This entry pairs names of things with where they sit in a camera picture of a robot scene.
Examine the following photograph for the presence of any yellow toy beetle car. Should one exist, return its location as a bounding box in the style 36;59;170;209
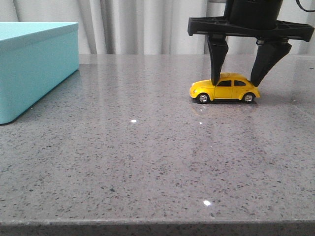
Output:
189;72;260;103

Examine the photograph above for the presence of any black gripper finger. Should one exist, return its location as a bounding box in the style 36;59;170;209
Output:
206;34;228;86
251;42;292;87

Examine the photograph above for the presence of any light blue box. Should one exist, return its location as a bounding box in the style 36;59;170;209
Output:
0;22;79;124

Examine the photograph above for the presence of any black cable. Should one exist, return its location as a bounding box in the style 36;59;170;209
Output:
295;0;315;12

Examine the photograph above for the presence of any grey curtain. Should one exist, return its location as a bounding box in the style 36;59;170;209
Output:
0;0;315;56

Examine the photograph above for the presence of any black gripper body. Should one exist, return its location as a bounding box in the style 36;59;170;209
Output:
188;0;315;42

